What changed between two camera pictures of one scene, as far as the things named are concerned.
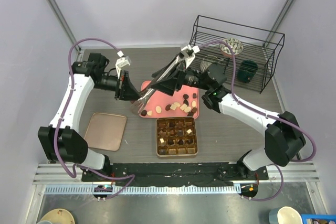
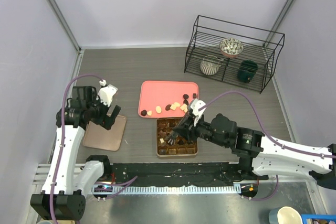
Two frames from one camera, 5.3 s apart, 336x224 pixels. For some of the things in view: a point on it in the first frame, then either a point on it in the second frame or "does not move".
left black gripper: (128, 92) to (106, 120)
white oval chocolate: (158, 109) does not move
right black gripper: (168, 86) to (186, 128)
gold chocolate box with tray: (176, 137) does not move
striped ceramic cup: (205, 66) does not move
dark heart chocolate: (144, 113) does not move
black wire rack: (245, 54) does not move
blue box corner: (318, 219) does not move
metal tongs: (139, 106) to (170, 141)
